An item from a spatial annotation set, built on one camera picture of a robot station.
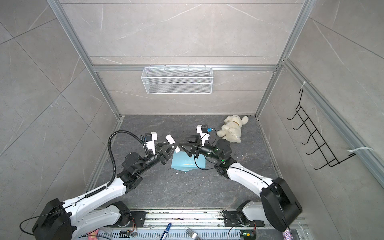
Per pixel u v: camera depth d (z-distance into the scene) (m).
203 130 0.62
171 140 0.65
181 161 0.91
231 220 0.73
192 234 0.68
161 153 0.61
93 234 0.67
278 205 0.40
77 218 0.43
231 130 0.97
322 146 0.63
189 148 0.62
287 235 0.67
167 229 0.70
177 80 1.01
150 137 0.60
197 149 0.62
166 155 0.63
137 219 0.73
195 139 0.71
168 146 0.63
